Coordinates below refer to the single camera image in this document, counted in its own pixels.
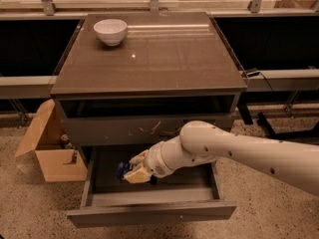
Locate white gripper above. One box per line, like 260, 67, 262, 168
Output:
124, 142, 173, 183

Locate blue rxbar blueberry wrapper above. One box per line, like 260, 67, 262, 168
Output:
116, 161, 131, 179

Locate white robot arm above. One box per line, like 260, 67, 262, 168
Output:
124, 120, 319, 196

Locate grey scratched top drawer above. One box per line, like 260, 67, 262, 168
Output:
61, 115, 234, 145

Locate grey open middle drawer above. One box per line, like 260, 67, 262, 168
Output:
68, 145, 236, 227

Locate grey drawer cabinet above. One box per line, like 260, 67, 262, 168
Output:
51, 12, 247, 159

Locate bottles in cardboard box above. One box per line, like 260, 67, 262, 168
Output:
60, 134, 78, 164

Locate open cardboard box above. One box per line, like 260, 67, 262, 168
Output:
15, 100, 87, 182

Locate black stand base bar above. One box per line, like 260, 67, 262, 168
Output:
257, 113, 275, 138

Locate white ceramic bowl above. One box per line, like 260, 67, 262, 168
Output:
94, 19, 128, 46

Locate black cable with plug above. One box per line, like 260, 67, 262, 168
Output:
240, 67, 277, 93

